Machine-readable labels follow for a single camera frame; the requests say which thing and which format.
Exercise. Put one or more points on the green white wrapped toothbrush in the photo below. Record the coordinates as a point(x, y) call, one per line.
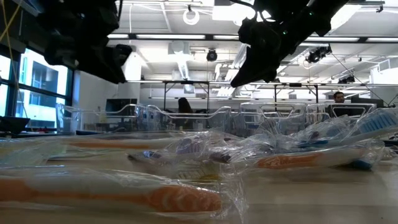
point(28, 154)

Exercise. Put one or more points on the purple white wrapped toothbrush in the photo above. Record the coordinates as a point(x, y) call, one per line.
point(146, 154)
point(189, 145)
point(221, 157)

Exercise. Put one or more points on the person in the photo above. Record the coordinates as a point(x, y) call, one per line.
point(185, 107)
point(339, 101)

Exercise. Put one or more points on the yellow white wrapped toothbrush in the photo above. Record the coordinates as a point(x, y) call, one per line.
point(199, 175)

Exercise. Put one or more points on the black ceiling spotlight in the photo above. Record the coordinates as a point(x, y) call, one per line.
point(211, 55)
point(317, 54)
point(346, 79)

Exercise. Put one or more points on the clear plastic bin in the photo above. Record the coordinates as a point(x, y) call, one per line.
point(192, 118)
point(342, 110)
point(273, 115)
point(93, 119)

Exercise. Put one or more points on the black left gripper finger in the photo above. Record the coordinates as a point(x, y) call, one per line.
point(121, 54)
point(105, 71)

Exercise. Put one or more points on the black monitor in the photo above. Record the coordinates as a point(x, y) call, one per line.
point(121, 105)
point(367, 102)

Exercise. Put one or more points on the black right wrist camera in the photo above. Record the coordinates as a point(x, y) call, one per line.
point(248, 31)

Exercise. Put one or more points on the orange white wrapped toothbrush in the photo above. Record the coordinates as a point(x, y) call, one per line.
point(289, 160)
point(183, 199)
point(109, 145)

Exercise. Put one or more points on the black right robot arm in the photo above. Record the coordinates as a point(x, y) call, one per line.
point(311, 18)

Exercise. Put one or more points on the window with dark frame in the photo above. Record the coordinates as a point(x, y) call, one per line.
point(40, 81)

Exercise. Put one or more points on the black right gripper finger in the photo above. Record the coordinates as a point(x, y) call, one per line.
point(271, 74)
point(252, 68)

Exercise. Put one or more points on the long ceiling light strip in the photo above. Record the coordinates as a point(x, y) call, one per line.
point(225, 37)
point(171, 36)
point(382, 40)
point(332, 39)

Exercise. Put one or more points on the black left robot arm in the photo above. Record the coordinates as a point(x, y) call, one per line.
point(77, 12)

